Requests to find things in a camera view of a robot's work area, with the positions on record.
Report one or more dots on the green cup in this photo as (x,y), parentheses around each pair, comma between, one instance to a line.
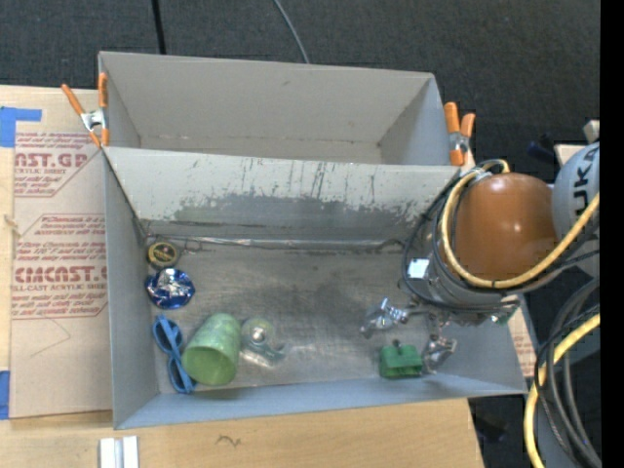
(212,351)

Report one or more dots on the blue sunglasses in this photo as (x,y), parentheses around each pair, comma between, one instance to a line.
(168,344)

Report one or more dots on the black and yellow round tape measure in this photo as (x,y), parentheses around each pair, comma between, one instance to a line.
(163,254)

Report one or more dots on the clear glass piece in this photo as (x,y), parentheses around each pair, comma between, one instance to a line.
(258,334)

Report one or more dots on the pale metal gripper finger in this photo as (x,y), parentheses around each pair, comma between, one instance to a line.
(439,351)
(385,317)

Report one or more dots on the green plastic block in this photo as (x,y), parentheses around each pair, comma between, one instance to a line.
(401,362)

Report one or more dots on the blue shiny crumpled packet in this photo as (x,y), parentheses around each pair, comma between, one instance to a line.
(169,288)

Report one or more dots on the grey metal bin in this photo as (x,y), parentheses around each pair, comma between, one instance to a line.
(292,281)

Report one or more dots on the brown cardboard board, red print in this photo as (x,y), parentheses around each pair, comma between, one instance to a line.
(58,339)

